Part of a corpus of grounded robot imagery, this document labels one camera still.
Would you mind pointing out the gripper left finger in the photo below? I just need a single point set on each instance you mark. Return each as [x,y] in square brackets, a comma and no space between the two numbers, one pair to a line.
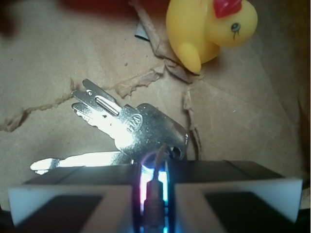
[102,199]

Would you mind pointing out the yellow rubber duck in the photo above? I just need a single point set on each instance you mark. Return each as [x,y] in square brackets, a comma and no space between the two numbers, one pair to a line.
[197,29]

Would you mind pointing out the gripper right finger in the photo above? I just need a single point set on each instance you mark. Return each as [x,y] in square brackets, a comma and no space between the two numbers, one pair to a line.
[231,197]

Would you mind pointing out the silver key bunch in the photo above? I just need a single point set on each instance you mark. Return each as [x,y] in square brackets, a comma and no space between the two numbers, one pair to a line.
[138,132]

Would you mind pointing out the brown paper bag tray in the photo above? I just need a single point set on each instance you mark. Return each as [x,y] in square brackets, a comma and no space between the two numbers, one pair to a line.
[250,103]

